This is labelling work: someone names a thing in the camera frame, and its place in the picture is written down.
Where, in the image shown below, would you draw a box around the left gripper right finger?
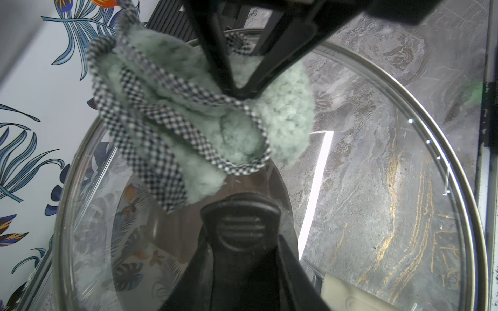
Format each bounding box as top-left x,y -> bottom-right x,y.
276,235 -> 329,311

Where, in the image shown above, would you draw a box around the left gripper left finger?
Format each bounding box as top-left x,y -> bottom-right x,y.
160,233 -> 212,311

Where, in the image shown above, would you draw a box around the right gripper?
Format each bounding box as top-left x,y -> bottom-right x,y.
183,0 -> 440,99

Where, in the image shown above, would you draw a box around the green checkered cloth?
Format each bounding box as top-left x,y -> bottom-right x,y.
87,1 -> 315,213

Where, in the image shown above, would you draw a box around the glass pot lid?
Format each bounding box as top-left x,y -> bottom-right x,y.
52,42 -> 490,310

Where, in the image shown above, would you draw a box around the black tool case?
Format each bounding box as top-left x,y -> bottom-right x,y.
146,0 -> 250,42

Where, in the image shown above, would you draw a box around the frying pan cream handle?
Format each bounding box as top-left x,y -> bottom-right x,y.
110,161 -> 402,311

